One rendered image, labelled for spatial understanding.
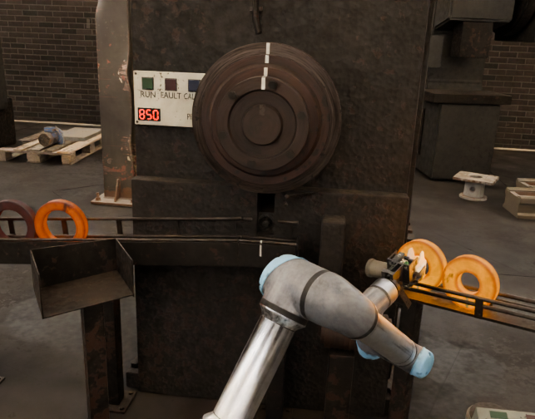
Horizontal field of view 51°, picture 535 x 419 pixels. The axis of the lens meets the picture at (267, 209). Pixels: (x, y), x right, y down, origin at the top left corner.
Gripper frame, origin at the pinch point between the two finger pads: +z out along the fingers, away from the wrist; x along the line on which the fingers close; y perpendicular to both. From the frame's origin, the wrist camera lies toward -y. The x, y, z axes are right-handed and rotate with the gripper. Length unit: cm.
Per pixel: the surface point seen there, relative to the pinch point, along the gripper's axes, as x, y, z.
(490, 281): -21.6, 1.4, -2.1
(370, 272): 15.0, -7.1, -5.2
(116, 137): 317, -48, 95
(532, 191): 66, -146, 324
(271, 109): 41, 47, -13
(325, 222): 31.2, 6.9, -5.2
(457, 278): -12.3, -1.1, -2.4
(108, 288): 72, 2, -64
